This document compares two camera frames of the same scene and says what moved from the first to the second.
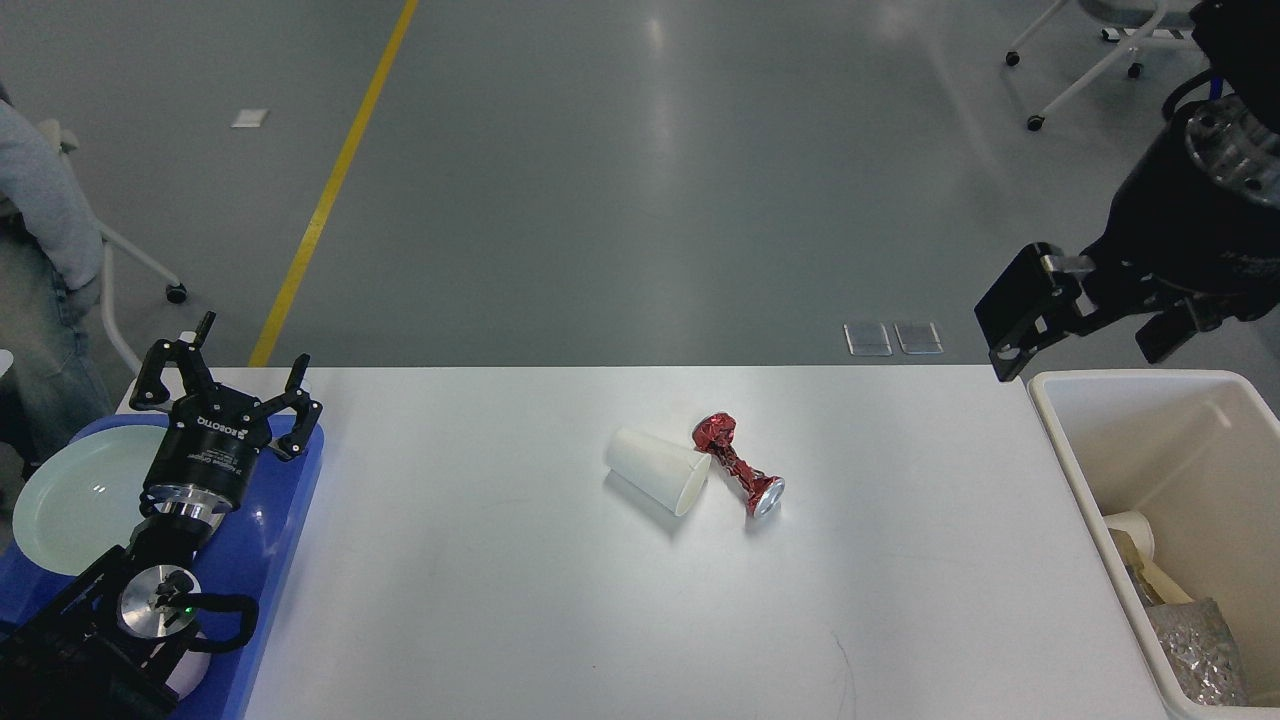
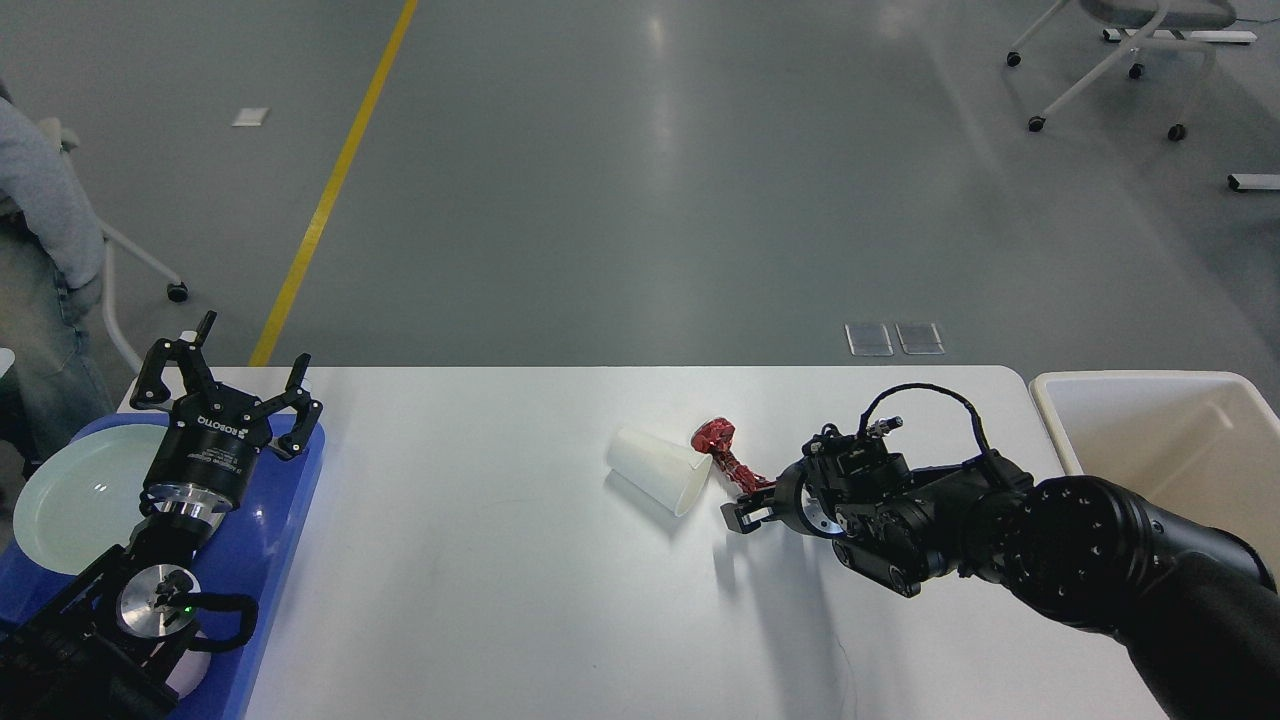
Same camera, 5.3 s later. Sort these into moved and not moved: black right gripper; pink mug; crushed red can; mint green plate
Moved: black right gripper
Not moved: pink mug; mint green plate; crushed red can
